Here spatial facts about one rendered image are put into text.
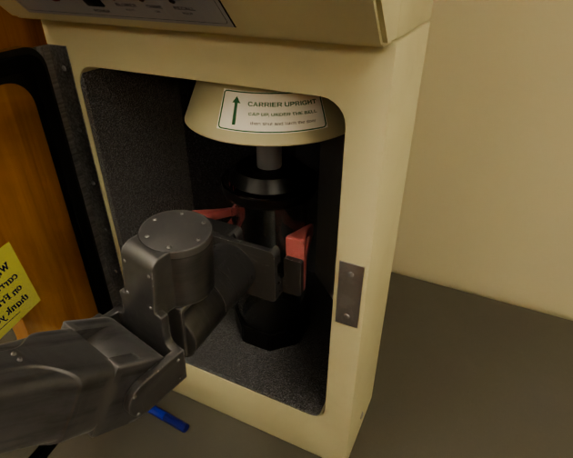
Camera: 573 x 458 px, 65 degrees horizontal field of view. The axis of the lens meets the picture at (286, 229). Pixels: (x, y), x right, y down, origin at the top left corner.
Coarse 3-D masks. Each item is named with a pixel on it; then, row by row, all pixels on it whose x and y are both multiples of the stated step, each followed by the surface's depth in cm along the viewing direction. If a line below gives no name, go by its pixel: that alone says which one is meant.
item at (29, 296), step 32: (0, 96) 36; (0, 128) 37; (32, 128) 40; (0, 160) 37; (32, 160) 40; (0, 192) 38; (32, 192) 41; (0, 224) 38; (32, 224) 41; (64, 224) 45; (0, 256) 39; (32, 256) 42; (64, 256) 46; (0, 288) 39; (32, 288) 43; (64, 288) 47; (0, 320) 40; (32, 320) 43; (64, 320) 48; (32, 448) 46
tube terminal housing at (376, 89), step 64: (128, 64) 38; (192, 64) 35; (256, 64) 33; (320, 64) 31; (384, 64) 29; (384, 128) 31; (384, 192) 35; (384, 256) 43; (192, 384) 59; (320, 448) 53
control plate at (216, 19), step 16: (16, 0) 34; (32, 0) 33; (48, 0) 33; (64, 0) 32; (80, 0) 31; (112, 0) 30; (128, 0) 29; (160, 0) 28; (192, 0) 27; (208, 0) 27; (96, 16) 33; (112, 16) 32; (128, 16) 31; (144, 16) 31; (160, 16) 30; (176, 16) 29; (192, 16) 29; (208, 16) 28; (224, 16) 28
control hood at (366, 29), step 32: (0, 0) 35; (224, 0) 26; (256, 0) 25; (288, 0) 24; (320, 0) 24; (352, 0) 23; (384, 0) 23; (224, 32) 30; (256, 32) 28; (288, 32) 27; (320, 32) 26; (352, 32) 25; (384, 32) 25
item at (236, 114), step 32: (192, 96) 43; (224, 96) 38; (256, 96) 37; (288, 96) 37; (320, 96) 39; (192, 128) 41; (224, 128) 39; (256, 128) 38; (288, 128) 38; (320, 128) 39
